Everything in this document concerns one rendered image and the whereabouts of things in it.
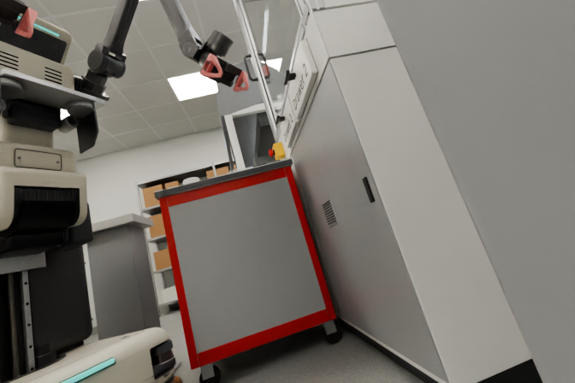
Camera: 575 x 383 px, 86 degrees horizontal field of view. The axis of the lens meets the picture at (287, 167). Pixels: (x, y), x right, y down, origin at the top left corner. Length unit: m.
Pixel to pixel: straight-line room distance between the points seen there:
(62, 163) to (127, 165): 4.87
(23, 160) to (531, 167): 1.13
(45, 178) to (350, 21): 0.93
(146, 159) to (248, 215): 4.76
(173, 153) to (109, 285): 4.32
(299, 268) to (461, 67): 1.16
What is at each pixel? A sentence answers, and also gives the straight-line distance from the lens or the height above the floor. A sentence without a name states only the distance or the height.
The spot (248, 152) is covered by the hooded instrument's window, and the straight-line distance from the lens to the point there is 2.12.
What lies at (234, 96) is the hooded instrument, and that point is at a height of 1.49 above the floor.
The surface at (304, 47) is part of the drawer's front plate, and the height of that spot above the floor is 0.90.
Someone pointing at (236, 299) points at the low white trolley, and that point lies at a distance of 1.30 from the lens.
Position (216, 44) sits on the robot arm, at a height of 1.05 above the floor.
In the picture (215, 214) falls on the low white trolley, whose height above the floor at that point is 0.61.
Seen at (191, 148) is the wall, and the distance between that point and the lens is 5.81.
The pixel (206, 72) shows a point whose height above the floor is 0.93.
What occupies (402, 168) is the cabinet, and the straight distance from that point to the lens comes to 0.74.
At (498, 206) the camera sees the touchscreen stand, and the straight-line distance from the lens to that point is 0.20.
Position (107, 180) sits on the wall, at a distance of 6.11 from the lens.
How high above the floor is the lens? 0.40
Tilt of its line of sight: 14 degrees up
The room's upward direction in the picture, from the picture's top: 17 degrees counter-clockwise
